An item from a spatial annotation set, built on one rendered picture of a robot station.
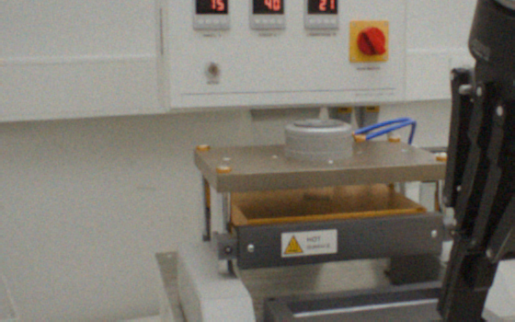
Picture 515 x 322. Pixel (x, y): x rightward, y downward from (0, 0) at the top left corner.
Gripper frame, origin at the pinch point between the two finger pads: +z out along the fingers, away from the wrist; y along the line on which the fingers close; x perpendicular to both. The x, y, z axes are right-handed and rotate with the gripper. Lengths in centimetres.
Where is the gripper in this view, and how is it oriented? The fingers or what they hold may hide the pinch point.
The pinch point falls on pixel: (468, 276)
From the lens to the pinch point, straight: 58.2
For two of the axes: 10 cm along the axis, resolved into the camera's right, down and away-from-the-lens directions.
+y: 3.2, 5.1, -8.0
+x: 9.4, -0.6, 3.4
